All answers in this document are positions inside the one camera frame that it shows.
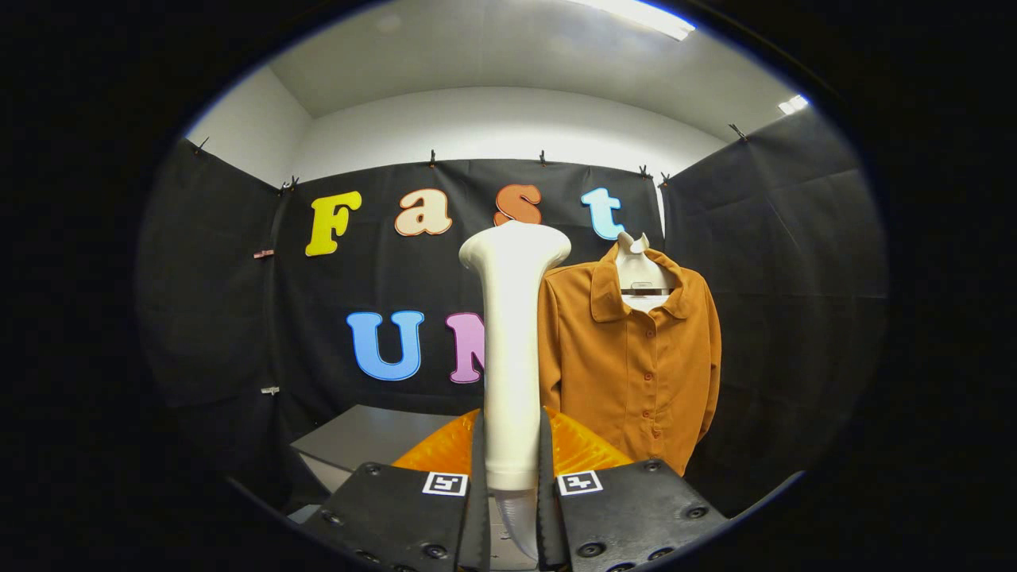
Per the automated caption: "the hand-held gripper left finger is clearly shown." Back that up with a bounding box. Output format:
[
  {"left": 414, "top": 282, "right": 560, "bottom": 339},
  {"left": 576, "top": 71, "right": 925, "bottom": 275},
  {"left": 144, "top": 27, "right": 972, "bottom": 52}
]
[{"left": 304, "top": 408, "right": 492, "bottom": 572}]

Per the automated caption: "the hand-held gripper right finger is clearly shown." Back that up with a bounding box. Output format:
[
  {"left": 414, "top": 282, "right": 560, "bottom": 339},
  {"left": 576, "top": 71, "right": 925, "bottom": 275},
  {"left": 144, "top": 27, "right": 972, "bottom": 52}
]
[{"left": 536, "top": 407, "right": 730, "bottom": 572}]

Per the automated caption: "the translucent steamer hose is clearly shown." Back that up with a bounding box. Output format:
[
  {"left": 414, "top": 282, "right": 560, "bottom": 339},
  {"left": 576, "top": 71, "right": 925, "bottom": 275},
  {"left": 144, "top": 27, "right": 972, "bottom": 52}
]
[{"left": 493, "top": 488, "right": 541, "bottom": 562}]

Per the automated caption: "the white garment steamer head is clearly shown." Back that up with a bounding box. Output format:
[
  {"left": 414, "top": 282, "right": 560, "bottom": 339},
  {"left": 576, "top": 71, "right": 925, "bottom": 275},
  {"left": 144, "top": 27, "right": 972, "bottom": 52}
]
[{"left": 459, "top": 221, "right": 573, "bottom": 491}]

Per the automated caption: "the orange button-up shirt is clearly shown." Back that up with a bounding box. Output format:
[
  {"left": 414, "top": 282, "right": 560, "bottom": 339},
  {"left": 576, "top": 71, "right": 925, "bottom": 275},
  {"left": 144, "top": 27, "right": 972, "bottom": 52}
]
[{"left": 538, "top": 242, "right": 722, "bottom": 476}]

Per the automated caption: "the white plastic hanger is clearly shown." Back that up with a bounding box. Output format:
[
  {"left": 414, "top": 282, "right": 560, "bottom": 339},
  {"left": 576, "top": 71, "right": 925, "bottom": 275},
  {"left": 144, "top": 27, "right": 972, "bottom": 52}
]
[{"left": 616, "top": 231, "right": 679, "bottom": 296}]

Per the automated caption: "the row of black clips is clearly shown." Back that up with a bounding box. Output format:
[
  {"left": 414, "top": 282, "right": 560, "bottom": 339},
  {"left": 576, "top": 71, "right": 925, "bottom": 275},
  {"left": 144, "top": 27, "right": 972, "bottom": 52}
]
[{"left": 195, "top": 123, "right": 748, "bottom": 191}]

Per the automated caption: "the long ceiling light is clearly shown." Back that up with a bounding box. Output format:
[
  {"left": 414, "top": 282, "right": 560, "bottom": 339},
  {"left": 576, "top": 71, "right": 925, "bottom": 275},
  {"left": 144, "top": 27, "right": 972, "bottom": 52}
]
[{"left": 568, "top": 0, "right": 697, "bottom": 42}]

